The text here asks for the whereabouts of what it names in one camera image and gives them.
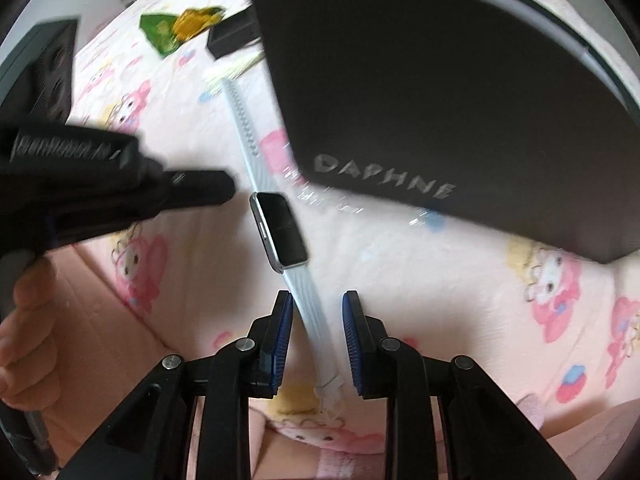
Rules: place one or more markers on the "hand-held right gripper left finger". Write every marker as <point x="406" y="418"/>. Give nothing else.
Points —
<point x="278" y="340"/>

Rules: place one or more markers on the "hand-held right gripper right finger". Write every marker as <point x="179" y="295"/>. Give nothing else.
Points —
<point x="356" y="345"/>

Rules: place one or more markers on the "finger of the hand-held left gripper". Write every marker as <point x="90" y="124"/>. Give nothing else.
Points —
<point x="200" y="189"/>

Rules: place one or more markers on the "wooden comb with white tassel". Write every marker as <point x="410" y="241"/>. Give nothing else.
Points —
<point x="235" y="67"/>

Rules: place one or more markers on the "green snack packet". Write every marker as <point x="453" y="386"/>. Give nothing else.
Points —
<point x="157" y="32"/>

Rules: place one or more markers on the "dark grey shoebox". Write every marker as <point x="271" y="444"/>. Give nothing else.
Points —
<point x="425" y="85"/>

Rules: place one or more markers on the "person's left hand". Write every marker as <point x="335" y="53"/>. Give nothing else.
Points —
<point x="30" y="340"/>

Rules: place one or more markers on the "pink printed blanket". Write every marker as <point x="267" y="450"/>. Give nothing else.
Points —
<point x="175" y="125"/>

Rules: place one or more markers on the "plain pink quilt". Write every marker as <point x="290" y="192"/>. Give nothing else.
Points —
<point x="100" y="320"/>

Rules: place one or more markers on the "small black box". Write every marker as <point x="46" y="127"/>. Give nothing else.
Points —
<point x="232" y="35"/>

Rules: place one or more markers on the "yellow snack packet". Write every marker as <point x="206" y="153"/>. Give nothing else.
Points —
<point x="192" y="22"/>

